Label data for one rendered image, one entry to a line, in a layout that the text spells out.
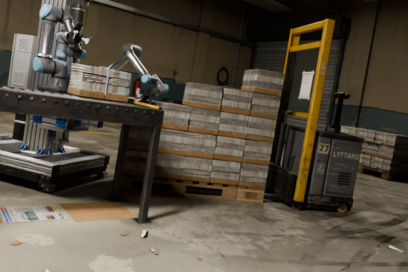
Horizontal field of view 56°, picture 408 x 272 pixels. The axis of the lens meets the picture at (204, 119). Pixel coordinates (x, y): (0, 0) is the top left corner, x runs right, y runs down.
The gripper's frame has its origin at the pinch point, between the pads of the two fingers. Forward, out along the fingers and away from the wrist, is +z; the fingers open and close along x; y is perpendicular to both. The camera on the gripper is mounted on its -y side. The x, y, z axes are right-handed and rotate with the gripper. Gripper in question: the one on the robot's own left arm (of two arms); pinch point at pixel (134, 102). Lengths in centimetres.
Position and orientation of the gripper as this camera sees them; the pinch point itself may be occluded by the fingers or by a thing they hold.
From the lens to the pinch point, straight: 335.9
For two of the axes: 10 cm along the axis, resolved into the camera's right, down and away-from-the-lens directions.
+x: 3.2, -5.1, -8.0
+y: -5.5, -7.9, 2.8
